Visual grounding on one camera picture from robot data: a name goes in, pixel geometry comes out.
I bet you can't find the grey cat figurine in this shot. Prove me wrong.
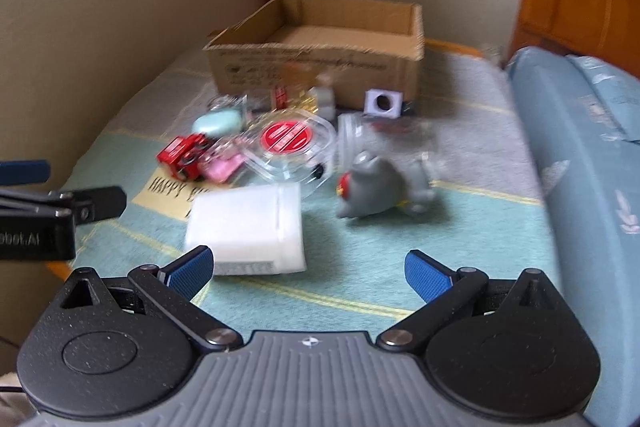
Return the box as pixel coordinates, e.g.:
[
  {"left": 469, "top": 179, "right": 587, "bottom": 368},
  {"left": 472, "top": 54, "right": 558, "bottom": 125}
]
[{"left": 336, "top": 150, "right": 436, "bottom": 219}]

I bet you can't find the red toy train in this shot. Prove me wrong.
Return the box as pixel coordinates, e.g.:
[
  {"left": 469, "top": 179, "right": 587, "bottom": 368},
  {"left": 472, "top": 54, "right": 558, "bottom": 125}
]
[{"left": 156, "top": 133, "right": 213, "bottom": 182}]

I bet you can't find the mint green oval case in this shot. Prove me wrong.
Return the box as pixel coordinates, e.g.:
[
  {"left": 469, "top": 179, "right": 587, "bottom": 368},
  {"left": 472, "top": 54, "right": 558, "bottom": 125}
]
[{"left": 192, "top": 108, "right": 244, "bottom": 139}]

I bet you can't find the clear case red label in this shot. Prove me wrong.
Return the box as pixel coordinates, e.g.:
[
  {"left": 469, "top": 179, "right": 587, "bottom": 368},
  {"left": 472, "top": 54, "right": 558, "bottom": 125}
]
[{"left": 238, "top": 109, "right": 337, "bottom": 198}]

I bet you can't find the black robot cube toy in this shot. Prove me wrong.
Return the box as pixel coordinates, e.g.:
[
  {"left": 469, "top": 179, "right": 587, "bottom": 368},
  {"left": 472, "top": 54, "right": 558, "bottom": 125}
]
[{"left": 363, "top": 89, "right": 414, "bottom": 119}]

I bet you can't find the bottle of golden capsules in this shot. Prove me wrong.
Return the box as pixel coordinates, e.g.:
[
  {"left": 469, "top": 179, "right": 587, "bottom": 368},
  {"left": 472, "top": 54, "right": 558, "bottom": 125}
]
[{"left": 270, "top": 84, "right": 336, "bottom": 121}]

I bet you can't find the grey green checked blanket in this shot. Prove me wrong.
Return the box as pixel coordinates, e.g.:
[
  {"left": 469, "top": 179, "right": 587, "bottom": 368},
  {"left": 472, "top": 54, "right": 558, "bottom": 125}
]
[{"left": 66, "top": 49, "right": 560, "bottom": 334}]

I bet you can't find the blue floral bedding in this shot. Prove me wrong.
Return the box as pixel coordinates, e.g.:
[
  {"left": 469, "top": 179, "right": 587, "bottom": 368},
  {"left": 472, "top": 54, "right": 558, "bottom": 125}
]
[{"left": 506, "top": 46, "right": 640, "bottom": 426}]

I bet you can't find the brown cardboard box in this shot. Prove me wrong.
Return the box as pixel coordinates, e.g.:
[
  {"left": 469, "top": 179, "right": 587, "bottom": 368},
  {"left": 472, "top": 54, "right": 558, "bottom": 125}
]
[{"left": 204, "top": 0, "right": 424, "bottom": 109}]

